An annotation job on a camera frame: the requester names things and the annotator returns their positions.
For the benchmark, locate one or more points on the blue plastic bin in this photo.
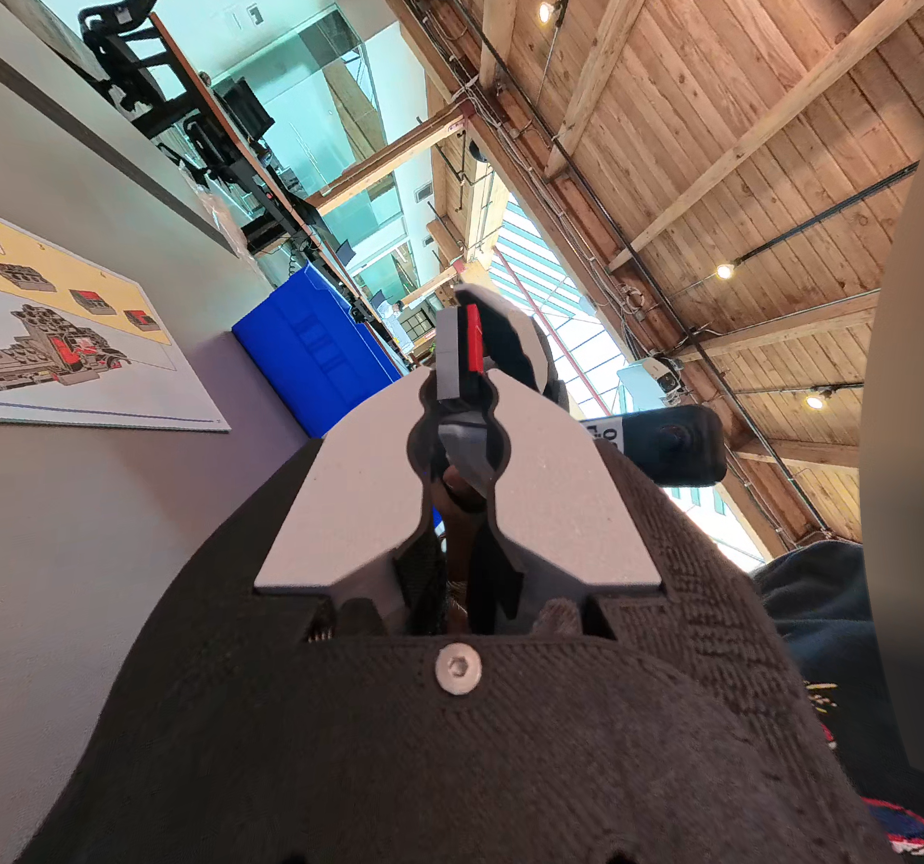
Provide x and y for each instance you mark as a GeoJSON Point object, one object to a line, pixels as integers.
{"type": "Point", "coordinates": [310, 351]}

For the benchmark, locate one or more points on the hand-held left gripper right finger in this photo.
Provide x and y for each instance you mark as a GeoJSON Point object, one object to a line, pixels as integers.
{"type": "Point", "coordinates": [570, 510]}

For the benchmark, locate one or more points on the black computer monitor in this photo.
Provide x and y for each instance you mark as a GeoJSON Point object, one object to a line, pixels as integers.
{"type": "Point", "coordinates": [245, 110]}

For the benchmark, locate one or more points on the white security camera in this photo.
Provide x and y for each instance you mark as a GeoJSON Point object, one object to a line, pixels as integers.
{"type": "Point", "coordinates": [664, 377]}

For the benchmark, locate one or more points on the ceiling spot light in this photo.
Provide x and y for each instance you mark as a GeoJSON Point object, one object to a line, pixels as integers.
{"type": "Point", "coordinates": [816, 400]}
{"type": "Point", "coordinates": [546, 11]}
{"type": "Point", "coordinates": [724, 271]}

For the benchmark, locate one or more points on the black dome camera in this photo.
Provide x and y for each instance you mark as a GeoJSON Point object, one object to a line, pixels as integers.
{"type": "Point", "coordinates": [478, 151]}

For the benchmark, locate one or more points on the open brick instruction booklet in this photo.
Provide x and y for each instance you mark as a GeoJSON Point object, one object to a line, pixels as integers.
{"type": "Point", "coordinates": [144, 388]}

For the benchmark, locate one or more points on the grey desk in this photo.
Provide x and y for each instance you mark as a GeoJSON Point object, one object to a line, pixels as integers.
{"type": "Point", "coordinates": [108, 517]}

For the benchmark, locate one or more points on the red grey toy brick assembly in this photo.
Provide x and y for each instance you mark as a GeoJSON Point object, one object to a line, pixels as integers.
{"type": "Point", "coordinates": [451, 351]}

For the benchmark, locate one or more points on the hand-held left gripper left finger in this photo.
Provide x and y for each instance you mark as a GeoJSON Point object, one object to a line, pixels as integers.
{"type": "Point", "coordinates": [346, 503]}

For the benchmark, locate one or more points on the person's dark blue sweater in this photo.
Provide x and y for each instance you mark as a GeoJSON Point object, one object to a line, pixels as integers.
{"type": "Point", "coordinates": [816, 626]}

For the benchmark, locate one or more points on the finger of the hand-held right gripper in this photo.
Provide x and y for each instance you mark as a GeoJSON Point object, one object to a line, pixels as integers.
{"type": "Point", "coordinates": [509, 344]}

